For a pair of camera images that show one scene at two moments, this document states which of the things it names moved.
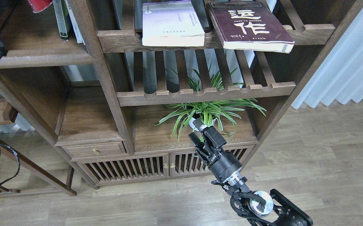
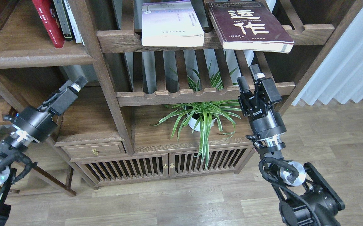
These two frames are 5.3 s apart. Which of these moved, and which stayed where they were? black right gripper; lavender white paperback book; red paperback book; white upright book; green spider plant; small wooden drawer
Moved: black right gripper; red paperback book
Stayed: small wooden drawer; white upright book; green spider plant; lavender white paperback book
